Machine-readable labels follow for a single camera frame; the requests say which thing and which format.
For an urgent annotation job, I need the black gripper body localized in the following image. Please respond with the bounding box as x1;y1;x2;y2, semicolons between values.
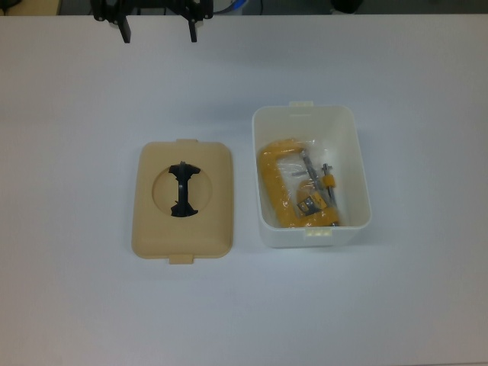
113;0;192;10

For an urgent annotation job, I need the beige lid with black handle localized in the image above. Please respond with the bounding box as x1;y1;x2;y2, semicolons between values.
131;137;239;266

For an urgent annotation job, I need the white plastic tool case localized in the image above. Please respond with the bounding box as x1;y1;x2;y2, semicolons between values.
251;100;373;249

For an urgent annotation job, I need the white and blue roll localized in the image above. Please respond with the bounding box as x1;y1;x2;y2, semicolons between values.
212;0;249;16

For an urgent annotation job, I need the dark round object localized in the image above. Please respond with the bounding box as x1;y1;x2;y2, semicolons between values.
329;0;360;13

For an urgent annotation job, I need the large yellow C-clamp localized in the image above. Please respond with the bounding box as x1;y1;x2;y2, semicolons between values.
257;136;341;230

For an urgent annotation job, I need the clear plastic bag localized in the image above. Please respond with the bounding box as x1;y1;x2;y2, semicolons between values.
255;136;346;230

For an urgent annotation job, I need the small yellow clamp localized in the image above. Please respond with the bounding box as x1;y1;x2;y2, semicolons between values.
295;162;339;218

